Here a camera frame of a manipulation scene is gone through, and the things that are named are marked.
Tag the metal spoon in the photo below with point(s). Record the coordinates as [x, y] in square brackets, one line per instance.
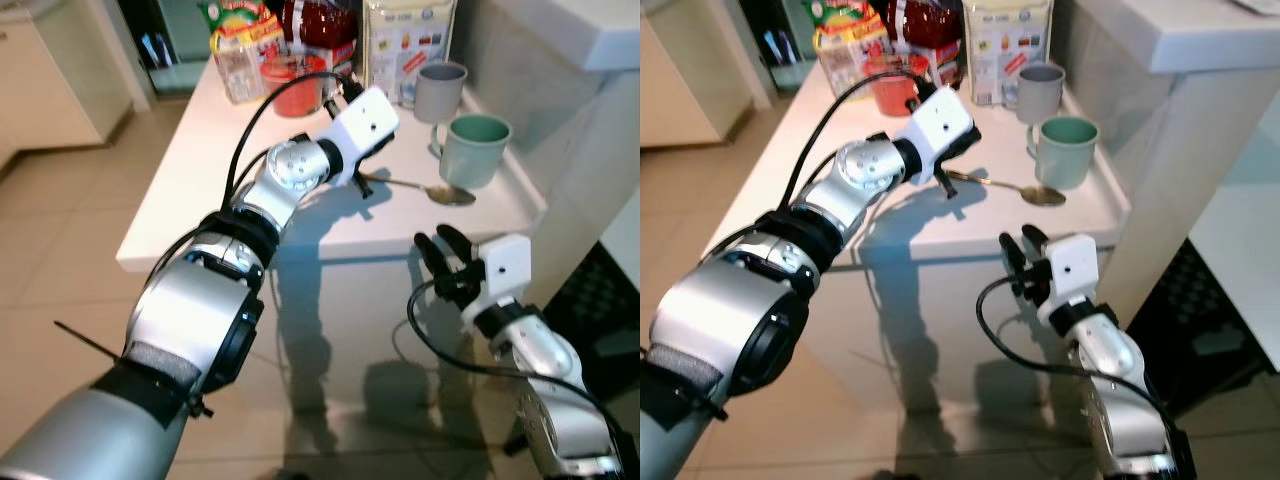
[448, 194]
[1040, 195]

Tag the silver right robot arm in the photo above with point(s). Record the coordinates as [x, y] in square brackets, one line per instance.
[545, 385]
[1125, 385]

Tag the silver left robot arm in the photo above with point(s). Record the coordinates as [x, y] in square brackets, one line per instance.
[730, 320]
[190, 310]

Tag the grey mug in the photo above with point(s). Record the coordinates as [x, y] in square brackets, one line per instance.
[440, 95]
[1040, 97]

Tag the red plastic cup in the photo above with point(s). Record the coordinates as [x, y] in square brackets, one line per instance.
[892, 95]
[290, 92]

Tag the green mug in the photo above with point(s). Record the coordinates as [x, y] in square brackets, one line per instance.
[1068, 155]
[478, 155]

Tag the white printed food package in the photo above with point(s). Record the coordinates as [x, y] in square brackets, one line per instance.
[1005, 45]
[405, 45]

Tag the red food package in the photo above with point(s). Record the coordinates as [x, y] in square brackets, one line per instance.
[925, 30]
[322, 25]

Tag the black plastic crate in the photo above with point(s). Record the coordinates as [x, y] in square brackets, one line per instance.
[1215, 330]
[600, 300]

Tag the white counter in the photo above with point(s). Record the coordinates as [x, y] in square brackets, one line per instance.
[575, 30]
[1190, 35]

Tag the cream cabinet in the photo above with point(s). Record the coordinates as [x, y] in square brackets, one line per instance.
[50, 90]
[685, 95]

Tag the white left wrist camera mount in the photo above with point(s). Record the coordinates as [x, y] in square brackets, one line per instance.
[365, 122]
[945, 125]

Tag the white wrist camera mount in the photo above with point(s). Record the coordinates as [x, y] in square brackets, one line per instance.
[505, 265]
[365, 122]
[945, 125]
[1072, 268]

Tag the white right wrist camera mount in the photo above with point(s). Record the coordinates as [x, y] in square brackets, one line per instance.
[505, 265]
[1072, 268]

